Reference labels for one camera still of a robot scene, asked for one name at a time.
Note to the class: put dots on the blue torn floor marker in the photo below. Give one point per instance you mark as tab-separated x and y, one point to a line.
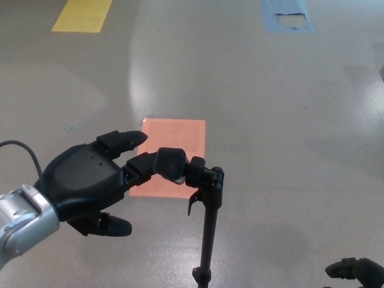
270	16

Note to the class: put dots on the orange rectangular floor marker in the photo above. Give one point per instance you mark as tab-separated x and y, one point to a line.
174	135

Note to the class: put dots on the yellow rectangular floor marker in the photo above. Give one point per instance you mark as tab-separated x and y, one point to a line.
82	15

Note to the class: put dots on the black phone stand with clamp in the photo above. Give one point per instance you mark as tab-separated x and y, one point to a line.
211	210

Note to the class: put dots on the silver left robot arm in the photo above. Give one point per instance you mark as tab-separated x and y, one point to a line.
21	219

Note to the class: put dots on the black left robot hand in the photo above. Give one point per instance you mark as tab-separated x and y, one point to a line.
84	177

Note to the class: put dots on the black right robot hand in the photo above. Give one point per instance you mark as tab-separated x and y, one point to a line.
363	270

